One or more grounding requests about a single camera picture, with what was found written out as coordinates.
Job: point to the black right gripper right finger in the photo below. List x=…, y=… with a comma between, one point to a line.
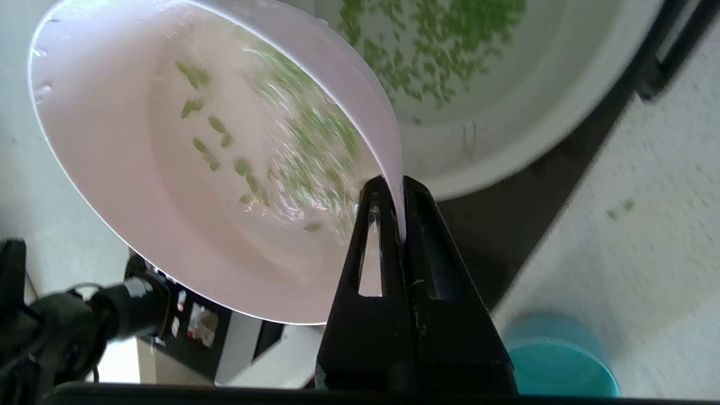
x=472, y=349

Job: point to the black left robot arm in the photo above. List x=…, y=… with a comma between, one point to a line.
x=67, y=332

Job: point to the white round bowl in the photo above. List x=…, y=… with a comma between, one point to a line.
x=112, y=140

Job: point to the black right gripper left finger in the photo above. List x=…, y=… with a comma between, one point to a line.
x=337, y=349

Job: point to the chopped green vegetables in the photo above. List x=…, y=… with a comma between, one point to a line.
x=427, y=34

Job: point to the grey rice cooker inner pot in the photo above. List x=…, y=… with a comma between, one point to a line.
x=562, y=84

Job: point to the teal round bin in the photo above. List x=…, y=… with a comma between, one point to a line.
x=557, y=360

